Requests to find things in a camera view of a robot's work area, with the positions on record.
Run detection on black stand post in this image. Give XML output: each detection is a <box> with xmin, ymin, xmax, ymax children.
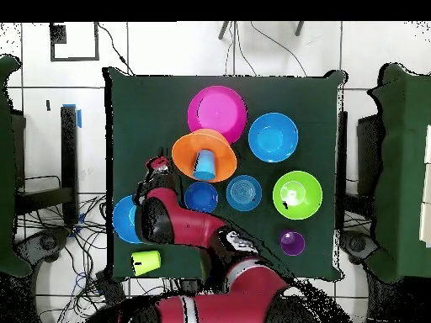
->
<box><xmin>14</xmin><ymin>103</ymin><xmax>82</xmax><ymax>226</ymax></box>
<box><xmin>334</xmin><ymin>110</ymin><xmax>349</xmax><ymax>231</ymax></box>

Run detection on light blue cup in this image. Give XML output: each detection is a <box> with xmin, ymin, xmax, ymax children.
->
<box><xmin>192</xmin><ymin>148</ymin><xmax>217</xmax><ymax>181</ymax></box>

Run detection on lime green bowl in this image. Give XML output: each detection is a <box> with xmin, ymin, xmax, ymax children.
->
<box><xmin>272</xmin><ymin>170</ymin><xmax>323</xmax><ymax>220</ymax></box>

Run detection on orange bowl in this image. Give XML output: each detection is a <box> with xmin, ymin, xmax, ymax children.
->
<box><xmin>171</xmin><ymin>128</ymin><xmax>238</xmax><ymax>183</ymax></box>

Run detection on tangled floor cables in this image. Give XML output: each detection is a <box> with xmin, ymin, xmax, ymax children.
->
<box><xmin>16</xmin><ymin>194</ymin><xmax>183</xmax><ymax>323</ymax></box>

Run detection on green cloth covered table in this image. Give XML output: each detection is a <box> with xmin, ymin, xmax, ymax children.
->
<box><xmin>364</xmin><ymin>62</ymin><xmax>431</xmax><ymax>283</ymax></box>
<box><xmin>0</xmin><ymin>55</ymin><xmax>33</xmax><ymax>278</ymax></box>

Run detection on black square floor frame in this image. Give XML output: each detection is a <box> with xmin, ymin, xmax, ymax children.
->
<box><xmin>49</xmin><ymin>21</ymin><xmax>101</xmax><ymax>62</ymax></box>

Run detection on black power strip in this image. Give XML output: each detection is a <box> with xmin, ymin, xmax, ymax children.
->
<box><xmin>94</xmin><ymin>268</ymin><xmax>126</xmax><ymax>299</ymax></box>

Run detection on small light blue bowl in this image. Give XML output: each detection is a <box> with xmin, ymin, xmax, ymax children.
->
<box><xmin>226</xmin><ymin>174</ymin><xmax>263</xmax><ymax>213</ymax></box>

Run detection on black floor cable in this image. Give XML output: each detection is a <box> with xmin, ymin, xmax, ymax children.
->
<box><xmin>249</xmin><ymin>21</ymin><xmax>308</xmax><ymax>77</ymax></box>
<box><xmin>96</xmin><ymin>22</ymin><xmax>135</xmax><ymax>76</ymax></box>

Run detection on camera tripod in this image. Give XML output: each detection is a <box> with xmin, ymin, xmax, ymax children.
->
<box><xmin>217</xmin><ymin>21</ymin><xmax>306</xmax><ymax>40</ymax></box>

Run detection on dark green tablecloth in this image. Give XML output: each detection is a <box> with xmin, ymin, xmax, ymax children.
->
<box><xmin>102</xmin><ymin>65</ymin><xmax>349</xmax><ymax>282</ymax></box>

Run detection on pink bowl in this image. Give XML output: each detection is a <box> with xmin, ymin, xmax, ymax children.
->
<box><xmin>187</xmin><ymin>85</ymin><xmax>248</xmax><ymax>145</ymax></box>

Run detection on large blue bowl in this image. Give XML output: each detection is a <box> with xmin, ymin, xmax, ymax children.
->
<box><xmin>247</xmin><ymin>112</ymin><xmax>300</xmax><ymax>163</ymax></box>
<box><xmin>111</xmin><ymin>194</ymin><xmax>142</xmax><ymax>244</ymax></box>

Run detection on yellow-green cup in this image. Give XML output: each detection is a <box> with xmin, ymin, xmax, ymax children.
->
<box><xmin>130</xmin><ymin>249</ymin><xmax>162</xmax><ymax>277</ymax></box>

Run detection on purple cup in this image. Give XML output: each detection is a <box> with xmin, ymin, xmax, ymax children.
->
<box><xmin>279</xmin><ymin>229</ymin><xmax>306</xmax><ymax>257</ymax></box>

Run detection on grey chair base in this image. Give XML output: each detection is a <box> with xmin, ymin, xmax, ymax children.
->
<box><xmin>339</xmin><ymin>230</ymin><xmax>378</xmax><ymax>265</ymax></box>
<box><xmin>14</xmin><ymin>228</ymin><xmax>72</xmax><ymax>267</ymax></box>

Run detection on small dark blue bowl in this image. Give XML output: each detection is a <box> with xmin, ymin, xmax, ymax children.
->
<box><xmin>184</xmin><ymin>181</ymin><xmax>219</xmax><ymax>214</ymax></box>

